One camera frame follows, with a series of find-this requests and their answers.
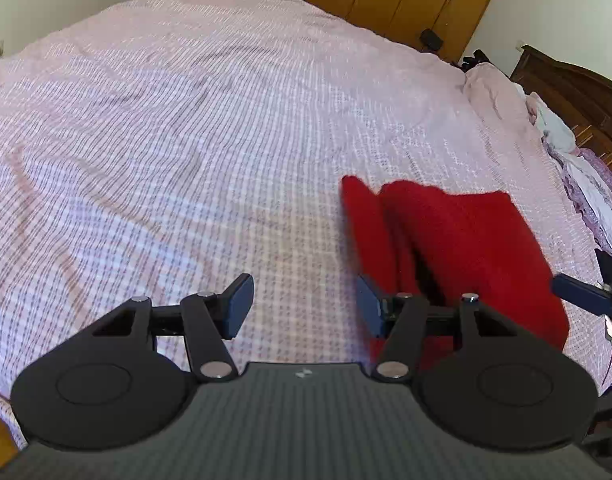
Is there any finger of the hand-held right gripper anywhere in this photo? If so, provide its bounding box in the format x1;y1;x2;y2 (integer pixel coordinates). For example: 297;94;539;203
551;273;612;317

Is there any floral purple bedding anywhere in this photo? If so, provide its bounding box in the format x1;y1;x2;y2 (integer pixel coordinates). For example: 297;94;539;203
526;91;612;263

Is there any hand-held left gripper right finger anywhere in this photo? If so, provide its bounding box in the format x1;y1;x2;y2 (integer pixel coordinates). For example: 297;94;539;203
357;274;529;381

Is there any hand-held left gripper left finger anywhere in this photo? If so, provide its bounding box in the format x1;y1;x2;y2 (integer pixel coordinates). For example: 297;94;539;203
93;273;255;381

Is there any dark wooden headboard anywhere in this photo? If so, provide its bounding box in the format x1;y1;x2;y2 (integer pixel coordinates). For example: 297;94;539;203
508;44;612;186

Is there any red knitted garment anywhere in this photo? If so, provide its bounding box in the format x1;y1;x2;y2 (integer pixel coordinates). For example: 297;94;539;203
341;175;571;373

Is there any black object beside bed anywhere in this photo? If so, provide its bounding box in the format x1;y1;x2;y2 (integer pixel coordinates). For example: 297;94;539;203
461;49;494;73

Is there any bed with pink checked sheet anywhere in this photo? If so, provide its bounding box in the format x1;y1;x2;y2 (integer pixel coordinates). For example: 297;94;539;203
0;0;612;453

